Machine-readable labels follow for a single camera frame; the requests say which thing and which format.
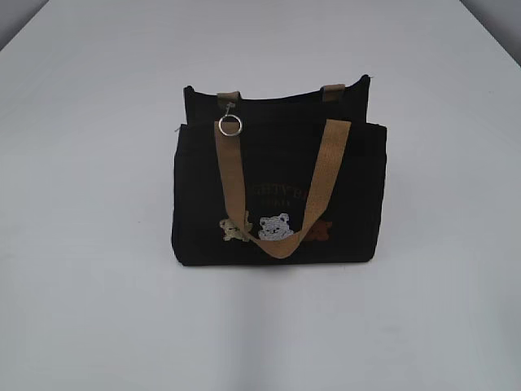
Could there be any black canvas tote bag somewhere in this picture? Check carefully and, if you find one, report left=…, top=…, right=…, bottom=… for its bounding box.
left=172, top=76, right=387, bottom=266

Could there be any silver zipper pull ring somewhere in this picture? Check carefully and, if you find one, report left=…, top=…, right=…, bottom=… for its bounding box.
left=217, top=101, right=244, bottom=136

